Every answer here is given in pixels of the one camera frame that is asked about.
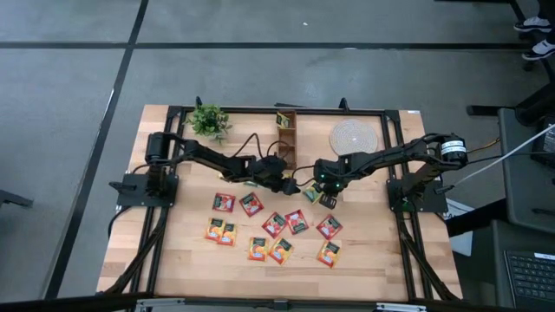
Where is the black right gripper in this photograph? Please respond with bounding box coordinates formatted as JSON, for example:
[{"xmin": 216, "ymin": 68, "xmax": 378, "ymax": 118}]
[{"xmin": 315, "ymin": 177, "xmax": 349, "ymax": 211}]

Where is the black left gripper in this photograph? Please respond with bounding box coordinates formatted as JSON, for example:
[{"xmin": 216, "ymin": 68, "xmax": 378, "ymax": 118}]
[{"xmin": 259, "ymin": 171, "xmax": 302, "ymax": 197}]

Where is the red strawberry tea bag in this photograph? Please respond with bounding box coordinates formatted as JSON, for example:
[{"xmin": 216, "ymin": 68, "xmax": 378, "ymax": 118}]
[
  {"xmin": 238, "ymin": 192, "xmax": 265, "ymax": 218},
  {"xmin": 315, "ymin": 214, "xmax": 344, "ymax": 242},
  {"xmin": 212, "ymin": 192, "xmax": 237, "ymax": 213},
  {"xmin": 261, "ymin": 211, "xmax": 288, "ymax": 239},
  {"xmin": 284, "ymin": 209, "xmax": 310, "ymax": 236}
]

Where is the brown wooden tea organizer box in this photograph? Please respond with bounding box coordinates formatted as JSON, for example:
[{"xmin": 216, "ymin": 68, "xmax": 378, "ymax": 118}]
[{"xmin": 276, "ymin": 109, "xmax": 298, "ymax": 171}]

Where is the green plant in white pot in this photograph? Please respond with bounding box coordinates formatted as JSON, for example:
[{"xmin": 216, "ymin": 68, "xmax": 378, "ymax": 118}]
[{"xmin": 184, "ymin": 103, "xmax": 234, "ymax": 144}]

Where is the white paper sheet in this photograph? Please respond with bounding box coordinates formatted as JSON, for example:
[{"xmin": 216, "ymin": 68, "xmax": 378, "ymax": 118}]
[{"xmin": 444, "ymin": 198, "xmax": 474, "ymax": 257}]

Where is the dark grey side desk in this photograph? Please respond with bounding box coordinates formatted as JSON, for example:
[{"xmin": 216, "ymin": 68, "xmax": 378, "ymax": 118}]
[{"xmin": 492, "ymin": 218, "xmax": 555, "ymax": 312}]

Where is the black chair base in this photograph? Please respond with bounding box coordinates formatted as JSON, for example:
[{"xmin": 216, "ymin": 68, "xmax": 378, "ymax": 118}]
[{"xmin": 466, "ymin": 81, "xmax": 555, "ymax": 127}]

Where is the black laptop keyboard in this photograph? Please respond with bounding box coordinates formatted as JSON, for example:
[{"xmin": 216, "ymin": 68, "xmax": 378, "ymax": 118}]
[{"xmin": 502, "ymin": 250, "xmax": 555, "ymax": 311}]

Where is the black desktop device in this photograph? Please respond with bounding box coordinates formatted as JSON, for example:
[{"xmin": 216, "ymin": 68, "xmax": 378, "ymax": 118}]
[{"xmin": 531, "ymin": 114, "xmax": 555, "ymax": 168}]

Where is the person's foot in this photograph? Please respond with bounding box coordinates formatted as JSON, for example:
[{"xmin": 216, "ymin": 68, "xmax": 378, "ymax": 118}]
[
  {"xmin": 513, "ymin": 16, "xmax": 552, "ymax": 34},
  {"xmin": 521, "ymin": 38, "xmax": 555, "ymax": 62}
]

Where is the black stand foot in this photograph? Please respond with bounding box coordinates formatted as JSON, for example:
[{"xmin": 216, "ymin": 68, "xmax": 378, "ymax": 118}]
[{"xmin": 0, "ymin": 189, "xmax": 35, "ymax": 209}]

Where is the person's leg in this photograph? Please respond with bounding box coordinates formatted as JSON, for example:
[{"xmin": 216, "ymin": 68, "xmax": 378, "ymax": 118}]
[{"xmin": 537, "ymin": 0, "xmax": 555, "ymax": 44}]

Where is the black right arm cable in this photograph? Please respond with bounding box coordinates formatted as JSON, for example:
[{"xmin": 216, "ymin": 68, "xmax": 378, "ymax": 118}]
[{"xmin": 291, "ymin": 164, "xmax": 317, "ymax": 187}]

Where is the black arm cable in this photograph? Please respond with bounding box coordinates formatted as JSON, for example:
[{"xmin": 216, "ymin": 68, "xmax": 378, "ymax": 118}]
[
  {"xmin": 291, "ymin": 164, "xmax": 317, "ymax": 187},
  {"xmin": 232, "ymin": 132, "xmax": 292, "ymax": 160}
]

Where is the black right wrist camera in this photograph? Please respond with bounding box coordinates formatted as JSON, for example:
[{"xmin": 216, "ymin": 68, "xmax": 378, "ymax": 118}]
[{"xmin": 314, "ymin": 158, "xmax": 343, "ymax": 179}]

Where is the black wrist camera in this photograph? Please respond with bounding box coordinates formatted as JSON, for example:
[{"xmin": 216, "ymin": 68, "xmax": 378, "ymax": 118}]
[
  {"xmin": 314, "ymin": 158, "xmax": 343, "ymax": 179},
  {"xmin": 259, "ymin": 154, "xmax": 288, "ymax": 175}
]

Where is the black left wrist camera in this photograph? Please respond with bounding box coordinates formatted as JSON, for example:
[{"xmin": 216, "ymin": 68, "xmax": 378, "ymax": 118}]
[{"xmin": 259, "ymin": 154, "xmax": 288, "ymax": 175}]

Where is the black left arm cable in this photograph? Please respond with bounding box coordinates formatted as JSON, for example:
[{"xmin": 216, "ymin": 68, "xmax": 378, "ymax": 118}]
[{"xmin": 232, "ymin": 132, "xmax": 292, "ymax": 160}]

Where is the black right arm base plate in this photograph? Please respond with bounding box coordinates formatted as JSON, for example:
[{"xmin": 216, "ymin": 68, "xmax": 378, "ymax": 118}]
[{"xmin": 386, "ymin": 177, "xmax": 449, "ymax": 214}]

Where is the silver mounting bracket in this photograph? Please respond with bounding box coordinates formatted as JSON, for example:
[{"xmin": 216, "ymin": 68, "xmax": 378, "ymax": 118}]
[
  {"xmin": 134, "ymin": 297, "xmax": 186, "ymax": 312},
  {"xmin": 375, "ymin": 302, "xmax": 428, "ymax": 312}
]

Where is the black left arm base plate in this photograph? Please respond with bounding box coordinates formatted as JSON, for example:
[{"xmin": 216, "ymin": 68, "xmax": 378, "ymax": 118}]
[{"xmin": 108, "ymin": 172, "xmax": 180, "ymax": 208}]

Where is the thin black power cable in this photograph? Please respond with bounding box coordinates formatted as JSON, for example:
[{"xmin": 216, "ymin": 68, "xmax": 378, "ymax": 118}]
[{"xmin": 466, "ymin": 149, "xmax": 555, "ymax": 166}]

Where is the yellow extension cable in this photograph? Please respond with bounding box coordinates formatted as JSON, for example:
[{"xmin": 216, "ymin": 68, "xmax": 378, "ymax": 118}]
[{"xmin": 470, "ymin": 138, "xmax": 500, "ymax": 153}]

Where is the white cable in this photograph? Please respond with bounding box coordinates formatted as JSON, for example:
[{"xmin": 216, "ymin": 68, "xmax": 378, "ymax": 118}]
[{"xmin": 453, "ymin": 123, "xmax": 555, "ymax": 188}]

